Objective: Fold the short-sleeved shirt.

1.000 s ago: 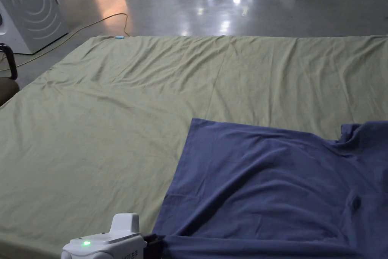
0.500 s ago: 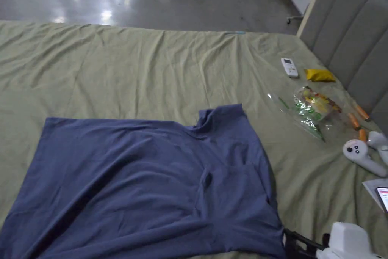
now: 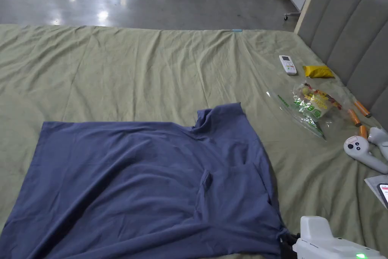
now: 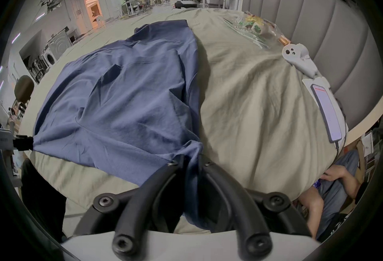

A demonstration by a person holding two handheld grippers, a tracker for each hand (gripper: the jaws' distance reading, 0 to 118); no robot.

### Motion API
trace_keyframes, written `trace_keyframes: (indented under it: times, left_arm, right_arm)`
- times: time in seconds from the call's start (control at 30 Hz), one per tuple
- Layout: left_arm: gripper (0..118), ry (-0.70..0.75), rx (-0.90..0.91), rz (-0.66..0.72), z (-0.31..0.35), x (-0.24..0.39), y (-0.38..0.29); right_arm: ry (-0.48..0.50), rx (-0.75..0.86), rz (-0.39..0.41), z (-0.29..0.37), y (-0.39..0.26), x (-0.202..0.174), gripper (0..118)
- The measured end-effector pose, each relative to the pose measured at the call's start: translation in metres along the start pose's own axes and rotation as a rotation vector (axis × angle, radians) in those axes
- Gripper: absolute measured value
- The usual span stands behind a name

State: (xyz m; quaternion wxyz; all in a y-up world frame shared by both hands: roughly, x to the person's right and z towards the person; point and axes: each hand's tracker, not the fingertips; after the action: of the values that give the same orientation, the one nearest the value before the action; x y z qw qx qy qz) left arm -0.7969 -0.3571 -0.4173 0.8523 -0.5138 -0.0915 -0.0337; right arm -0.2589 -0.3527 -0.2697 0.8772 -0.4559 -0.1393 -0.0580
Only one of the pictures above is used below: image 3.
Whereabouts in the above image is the white hand controller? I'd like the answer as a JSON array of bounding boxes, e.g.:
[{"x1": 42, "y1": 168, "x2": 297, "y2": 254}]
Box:
[
  {"x1": 367, "y1": 127, "x2": 388, "y2": 162},
  {"x1": 343, "y1": 135, "x2": 388, "y2": 175}
]

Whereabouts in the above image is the grey paper sheet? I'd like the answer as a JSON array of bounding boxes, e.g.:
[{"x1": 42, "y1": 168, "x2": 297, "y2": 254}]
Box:
[{"x1": 363, "y1": 174, "x2": 388, "y2": 212}]

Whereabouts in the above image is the bed with pale green sheet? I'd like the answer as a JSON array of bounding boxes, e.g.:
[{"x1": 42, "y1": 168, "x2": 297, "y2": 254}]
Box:
[{"x1": 0, "y1": 24, "x2": 388, "y2": 259}]

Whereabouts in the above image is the clear plastic bag of snacks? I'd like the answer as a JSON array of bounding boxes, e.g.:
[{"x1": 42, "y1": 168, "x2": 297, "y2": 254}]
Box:
[{"x1": 266, "y1": 80, "x2": 352, "y2": 142}]

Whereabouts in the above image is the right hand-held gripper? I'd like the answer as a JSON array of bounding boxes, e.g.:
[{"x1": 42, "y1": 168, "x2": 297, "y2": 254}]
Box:
[{"x1": 278, "y1": 215, "x2": 385, "y2": 259}]

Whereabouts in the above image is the phone with lit screen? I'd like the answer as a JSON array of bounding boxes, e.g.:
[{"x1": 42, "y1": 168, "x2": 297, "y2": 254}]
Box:
[{"x1": 375, "y1": 183, "x2": 388, "y2": 204}]

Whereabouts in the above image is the dark blue shirt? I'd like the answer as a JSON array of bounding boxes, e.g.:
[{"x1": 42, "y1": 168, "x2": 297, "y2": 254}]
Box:
[{"x1": 0, "y1": 103, "x2": 288, "y2": 259}]

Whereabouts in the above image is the yellow packet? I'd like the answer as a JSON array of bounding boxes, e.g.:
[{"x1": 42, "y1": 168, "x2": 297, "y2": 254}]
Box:
[{"x1": 303, "y1": 65, "x2": 334, "y2": 79}]

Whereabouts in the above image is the white remote control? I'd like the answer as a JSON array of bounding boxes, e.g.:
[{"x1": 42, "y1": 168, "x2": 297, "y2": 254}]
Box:
[{"x1": 278, "y1": 55, "x2": 298, "y2": 76}]

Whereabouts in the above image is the grey padded headboard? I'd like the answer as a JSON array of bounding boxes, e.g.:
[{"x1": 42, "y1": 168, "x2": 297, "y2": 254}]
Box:
[{"x1": 293, "y1": 0, "x2": 388, "y2": 119}]

